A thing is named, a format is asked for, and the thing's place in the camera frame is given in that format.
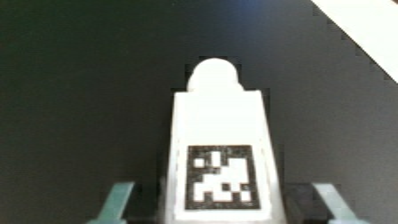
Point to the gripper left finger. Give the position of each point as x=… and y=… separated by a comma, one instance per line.
x=115, y=205

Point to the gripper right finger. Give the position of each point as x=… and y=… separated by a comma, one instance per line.
x=317, y=206

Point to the white table leg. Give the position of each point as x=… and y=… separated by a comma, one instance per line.
x=223, y=189

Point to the white sheet with fiducial tags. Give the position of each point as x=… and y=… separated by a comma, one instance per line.
x=367, y=18

